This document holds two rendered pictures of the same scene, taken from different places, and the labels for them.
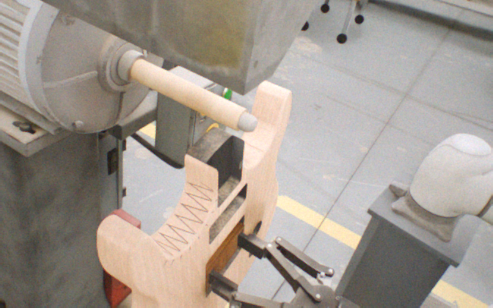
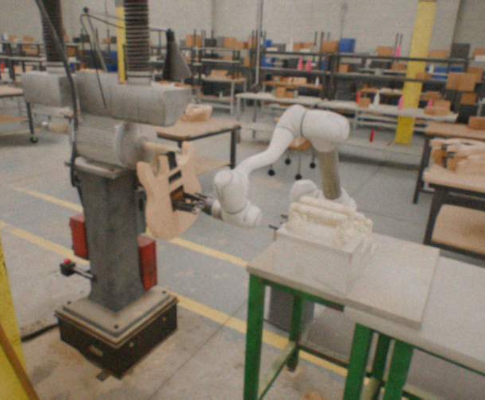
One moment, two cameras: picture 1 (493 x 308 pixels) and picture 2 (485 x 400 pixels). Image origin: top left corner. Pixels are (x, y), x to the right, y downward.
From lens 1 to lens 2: 1.31 m
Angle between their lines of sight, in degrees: 17
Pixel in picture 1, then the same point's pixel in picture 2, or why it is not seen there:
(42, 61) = (120, 141)
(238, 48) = (163, 117)
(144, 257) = (148, 170)
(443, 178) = (294, 199)
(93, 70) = (133, 145)
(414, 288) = not seen: hidden behind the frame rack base
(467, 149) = (300, 183)
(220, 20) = (159, 113)
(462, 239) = not seen: hidden behind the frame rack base
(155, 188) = (169, 263)
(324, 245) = not seen: hidden behind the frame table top
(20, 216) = (107, 214)
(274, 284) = (241, 301)
